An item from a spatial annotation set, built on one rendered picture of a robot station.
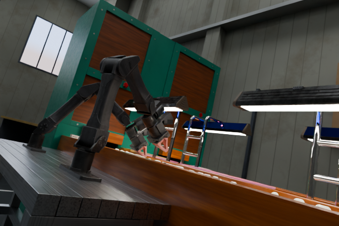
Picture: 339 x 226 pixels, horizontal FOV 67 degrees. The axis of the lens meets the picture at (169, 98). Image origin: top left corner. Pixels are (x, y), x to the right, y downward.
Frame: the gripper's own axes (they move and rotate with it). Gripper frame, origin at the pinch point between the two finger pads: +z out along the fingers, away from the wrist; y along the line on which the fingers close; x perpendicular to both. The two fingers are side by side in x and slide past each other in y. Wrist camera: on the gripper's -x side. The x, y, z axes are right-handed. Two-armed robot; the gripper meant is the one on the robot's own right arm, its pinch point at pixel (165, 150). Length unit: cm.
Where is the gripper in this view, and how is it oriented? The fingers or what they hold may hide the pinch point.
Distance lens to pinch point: 122.0
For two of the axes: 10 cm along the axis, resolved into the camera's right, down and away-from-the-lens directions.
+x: -6.7, 5.3, -5.3
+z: 4.4, 8.5, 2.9
